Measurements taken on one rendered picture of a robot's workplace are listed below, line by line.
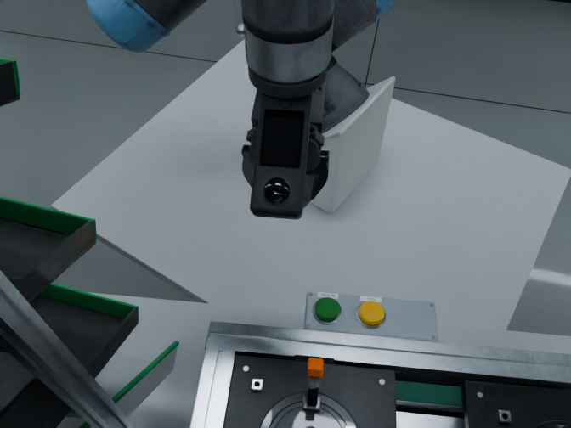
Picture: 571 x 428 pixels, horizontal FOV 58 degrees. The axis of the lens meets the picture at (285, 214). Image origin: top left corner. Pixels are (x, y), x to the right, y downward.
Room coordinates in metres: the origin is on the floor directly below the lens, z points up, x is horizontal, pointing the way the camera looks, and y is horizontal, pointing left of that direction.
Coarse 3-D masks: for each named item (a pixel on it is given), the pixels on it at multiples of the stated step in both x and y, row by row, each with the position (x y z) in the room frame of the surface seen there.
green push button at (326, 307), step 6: (324, 300) 0.39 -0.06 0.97; (330, 300) 0.39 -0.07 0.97; (318, 306) 0.38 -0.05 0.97; (324, 306) 0.38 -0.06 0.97; (330, 306) 0.38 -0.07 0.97; (336, 306) 0.38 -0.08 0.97; (318, 312) 0.37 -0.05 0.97; (324, 312) 0.37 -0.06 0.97; (330, 312) 0.37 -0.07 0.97; (336, 312) 0.37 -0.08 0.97; (324, 318) 0.36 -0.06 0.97; (330, 318) 0.36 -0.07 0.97
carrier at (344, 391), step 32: (256, 384) 0.25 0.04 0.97; (288, 384) 0.25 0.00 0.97; (320, 384) 0.25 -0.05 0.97; (352, 384) 0.25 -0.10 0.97; (384, 384) 0.25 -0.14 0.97; (224, 416) 0.21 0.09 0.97; (256, 416) 0.21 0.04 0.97; (288, 416) 0.20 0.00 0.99; (320, 416) 0.20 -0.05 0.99; (352, 416) 0.21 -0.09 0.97; (384, 416) 0.21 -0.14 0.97
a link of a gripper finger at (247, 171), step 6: (246, 144) 0.37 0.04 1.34; (246, 150) 0.37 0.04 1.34; (246, 156) 0.36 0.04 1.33; (246, 162) 0.36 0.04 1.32; (252, 162) 0.36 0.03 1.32; (246, 168) 0.36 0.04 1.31; (252, 168) 0.36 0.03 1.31; (246, 174) 0.36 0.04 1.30; (252, 174) 0.36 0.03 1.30; (246, 180) 0.36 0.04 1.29
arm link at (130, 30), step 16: (96, 0) 0.43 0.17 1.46; (112, 0) 0.43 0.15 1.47; (128, 0) 0.42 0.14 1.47; (144, 0) 0.42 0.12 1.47; (160, 0) 0.42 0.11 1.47; (176, 0) 0.43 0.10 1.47; (192, 0) 0.43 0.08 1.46; (96, 16) 0.42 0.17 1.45; (112, 16) 0.42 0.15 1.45; (128, 16) 0.42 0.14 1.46; (144, 16) 0.42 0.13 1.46; (160, 16) 0.42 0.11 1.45; (176, 16) 0.43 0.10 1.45; (112, 32) 0.42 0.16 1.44; (128, 32) 0.42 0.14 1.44; (144, 32) 0.42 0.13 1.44; (160, 32) 0.43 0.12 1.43; (128, 48) 0.42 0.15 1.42; (144, 48) 0.43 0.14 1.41
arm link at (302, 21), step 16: (240, 0) 0.38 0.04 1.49; (256, 0) 0.36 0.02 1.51; (272, 0) 0.35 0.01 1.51; (288, 0) 0.35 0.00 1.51; (304, 0) 0.35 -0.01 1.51; (320, 0) 0.36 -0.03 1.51; (256, 16) 0.36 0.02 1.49; (272, 16) 0.35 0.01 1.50; (288, 16) 0.35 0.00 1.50; (304, 16) 0.35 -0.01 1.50; (320, 16) 0.36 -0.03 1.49; (256, 32) 0.36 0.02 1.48; (272, 32) 0.35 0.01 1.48; (288, 32) 0.35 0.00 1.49; (304, 32) 0.35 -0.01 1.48; (320, 32) 0.36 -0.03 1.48
